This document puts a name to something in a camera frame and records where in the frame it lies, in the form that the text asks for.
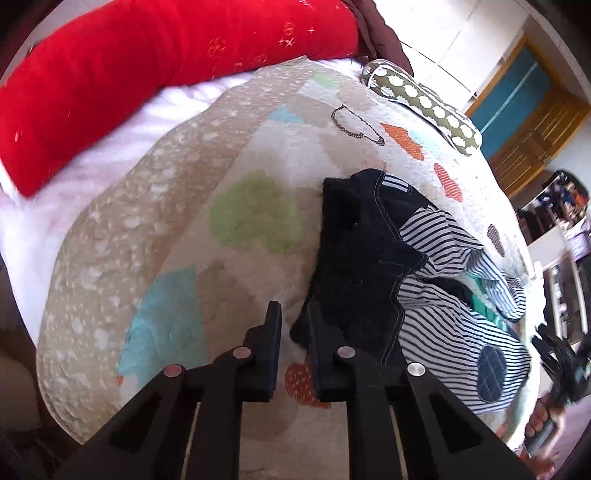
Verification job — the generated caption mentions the navy striped child pants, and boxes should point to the navy striped child pants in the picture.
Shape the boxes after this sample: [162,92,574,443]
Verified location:
[308,169,531,414]

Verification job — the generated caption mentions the right bare hand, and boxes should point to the right bare hand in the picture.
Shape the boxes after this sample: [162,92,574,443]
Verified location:
[524,393,565,479]

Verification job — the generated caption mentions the white tv cabinet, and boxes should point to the white tv cabinet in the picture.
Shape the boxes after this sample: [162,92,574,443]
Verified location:
[528,221,590,345]

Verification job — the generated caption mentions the patchwork heart quilt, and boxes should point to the patchwork heart quilt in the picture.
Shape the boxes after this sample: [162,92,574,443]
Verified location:
[38,58,539,479]

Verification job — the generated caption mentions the shoe rack with clutter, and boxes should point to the shoe rack with clutter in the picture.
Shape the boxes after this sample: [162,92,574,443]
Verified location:
[516,170,590,244]

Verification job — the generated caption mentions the wooden door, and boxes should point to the wooden door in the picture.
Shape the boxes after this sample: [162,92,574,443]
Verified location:
[488,85,591,199]

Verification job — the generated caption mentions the olive patterned bolster pillow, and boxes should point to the olive patterned bolster pillow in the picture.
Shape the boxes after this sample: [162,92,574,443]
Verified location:
[361,59,483,157]

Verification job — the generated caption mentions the teal door curtain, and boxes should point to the teal door curtain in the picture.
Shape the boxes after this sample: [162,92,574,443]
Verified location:
[470,46,552,161]

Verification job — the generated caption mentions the maroon blanket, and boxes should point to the maroon blanket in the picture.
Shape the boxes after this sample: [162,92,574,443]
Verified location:
[342,0,414,76]

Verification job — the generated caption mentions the white glossy wardrobe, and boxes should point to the white glossy wardrobe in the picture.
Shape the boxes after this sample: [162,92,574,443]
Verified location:
[376,0,528,111]

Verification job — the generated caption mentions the red pillow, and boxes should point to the red pillow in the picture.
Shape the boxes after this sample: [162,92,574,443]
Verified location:
[1,1,359,197]

